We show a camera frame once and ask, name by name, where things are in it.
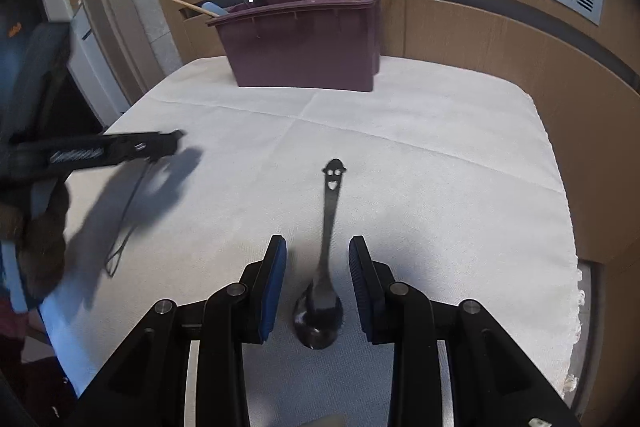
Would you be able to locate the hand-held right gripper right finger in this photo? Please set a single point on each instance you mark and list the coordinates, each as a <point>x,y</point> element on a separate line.
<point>361,292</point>

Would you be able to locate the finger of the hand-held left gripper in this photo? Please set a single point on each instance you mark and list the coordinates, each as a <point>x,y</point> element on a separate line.
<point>167,143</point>

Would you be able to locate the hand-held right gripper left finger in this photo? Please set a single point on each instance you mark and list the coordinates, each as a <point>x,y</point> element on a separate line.
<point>270,292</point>

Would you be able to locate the black smiley-face metal spoon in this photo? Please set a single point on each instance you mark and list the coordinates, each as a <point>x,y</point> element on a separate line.
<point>320,312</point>

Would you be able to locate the wooden chopstick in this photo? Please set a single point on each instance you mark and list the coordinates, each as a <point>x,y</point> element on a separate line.
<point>192,7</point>

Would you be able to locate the blue-grey plastic spoon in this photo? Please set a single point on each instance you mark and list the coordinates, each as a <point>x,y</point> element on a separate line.
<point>216,9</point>

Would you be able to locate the purple plastic utensil bin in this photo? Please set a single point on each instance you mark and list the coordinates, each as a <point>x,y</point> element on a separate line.
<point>305,42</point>

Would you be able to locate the white shelf unit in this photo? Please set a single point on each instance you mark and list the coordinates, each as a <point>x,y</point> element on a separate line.
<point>95,42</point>

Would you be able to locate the white tablecloth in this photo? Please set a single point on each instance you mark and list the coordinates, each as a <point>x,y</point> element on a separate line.
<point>425,167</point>

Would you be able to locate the black fridge with magnets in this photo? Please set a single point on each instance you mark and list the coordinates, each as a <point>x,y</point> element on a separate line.
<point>20,7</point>

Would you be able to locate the wooden cabinet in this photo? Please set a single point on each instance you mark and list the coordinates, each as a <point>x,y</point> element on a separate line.
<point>475,37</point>

